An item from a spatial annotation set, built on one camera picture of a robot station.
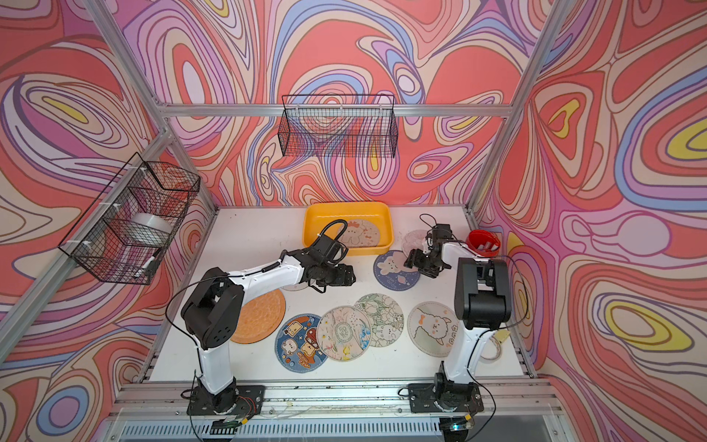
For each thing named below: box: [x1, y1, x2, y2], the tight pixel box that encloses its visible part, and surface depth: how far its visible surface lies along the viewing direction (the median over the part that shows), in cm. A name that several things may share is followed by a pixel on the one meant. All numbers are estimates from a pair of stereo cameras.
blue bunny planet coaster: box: [372, 249, 421, 292], surface depth 101 cm
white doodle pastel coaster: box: [315, 305, 373, 362], surface depth 86 cm
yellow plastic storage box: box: [301, 201, 395, 256], surface depth 114 cm
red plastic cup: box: [466, 229, 501, 258], surface depth 95 cm
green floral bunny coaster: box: [353, 292, 406, 348], surface depth 90 cm
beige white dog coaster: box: [406, 301, 461, 358], surface depth 88 cm
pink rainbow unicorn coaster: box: [402, 229, 429, 257], surface depth 110 cm
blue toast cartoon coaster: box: [274, 313, 328, 374], surface depth 85 cm
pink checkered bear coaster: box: [337, 219, 380, 248], surface depth 110 cm
